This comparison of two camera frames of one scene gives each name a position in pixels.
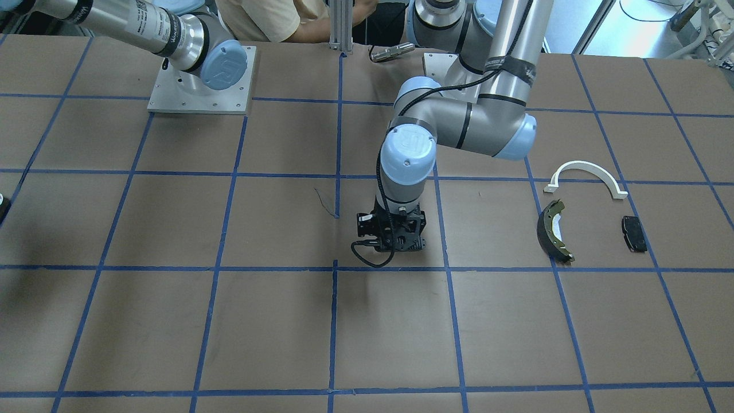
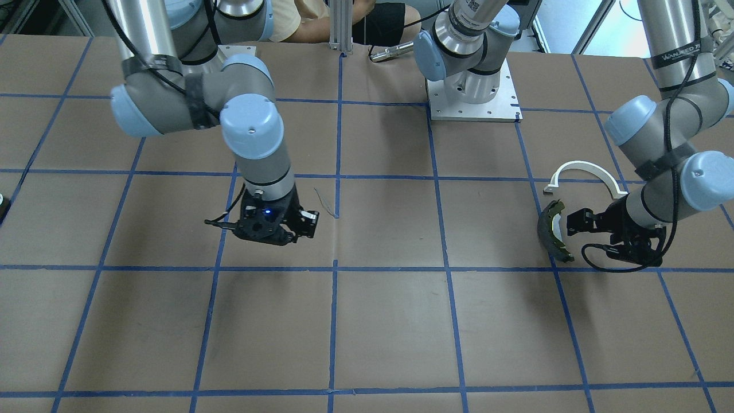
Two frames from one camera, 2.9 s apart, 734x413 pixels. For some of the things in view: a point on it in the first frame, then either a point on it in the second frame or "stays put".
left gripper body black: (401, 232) -> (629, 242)
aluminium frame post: (341, 24) stays put
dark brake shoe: (549, 230) stays put
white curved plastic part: (616, 193) stays put
